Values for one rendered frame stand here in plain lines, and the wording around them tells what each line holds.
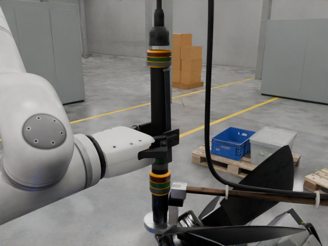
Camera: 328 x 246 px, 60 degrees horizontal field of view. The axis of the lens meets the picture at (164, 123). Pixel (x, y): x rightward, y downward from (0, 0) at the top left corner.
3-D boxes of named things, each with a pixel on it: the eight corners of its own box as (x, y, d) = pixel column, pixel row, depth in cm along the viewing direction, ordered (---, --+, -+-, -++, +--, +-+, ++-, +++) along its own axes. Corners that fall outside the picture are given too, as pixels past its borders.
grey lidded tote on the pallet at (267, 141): (294, 155, 372) (298, 132, 362) (281, 173, 326) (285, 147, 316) (262, 148, 395) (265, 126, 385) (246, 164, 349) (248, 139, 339)
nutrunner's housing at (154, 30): (170, 228, 64) (172, 10, 50) (167, 240, 61) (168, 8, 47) (153, 226, 65) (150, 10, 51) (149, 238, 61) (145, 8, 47)
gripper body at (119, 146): (71, 171, 49) (123, 152, 57) (104, 193, 42) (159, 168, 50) (66, 129, 47) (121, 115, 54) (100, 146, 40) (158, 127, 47)
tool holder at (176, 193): (187, 216, 65) (188, 177, 62) (183, 237, 58) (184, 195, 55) (148, 212, 66) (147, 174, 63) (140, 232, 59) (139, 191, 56)
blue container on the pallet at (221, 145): (255, 147, 401) (257, 132, 394) (238, 162, 355) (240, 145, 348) (228, 140, 424) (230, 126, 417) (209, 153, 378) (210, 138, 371)
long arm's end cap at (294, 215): (314, 244, 88) (288, 211, 92) (295, 251, 93) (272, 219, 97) (317, 239, 90) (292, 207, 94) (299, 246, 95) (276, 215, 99)
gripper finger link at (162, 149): (117, 155, 47) (134, 144, 52) (158, 164, 44) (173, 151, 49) (116, 149, 47) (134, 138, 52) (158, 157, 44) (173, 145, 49)
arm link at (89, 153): (61, 178, 48) (77, 172, 50) (89, 199, 42) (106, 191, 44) (54, 131, 45) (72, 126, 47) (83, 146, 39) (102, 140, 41)
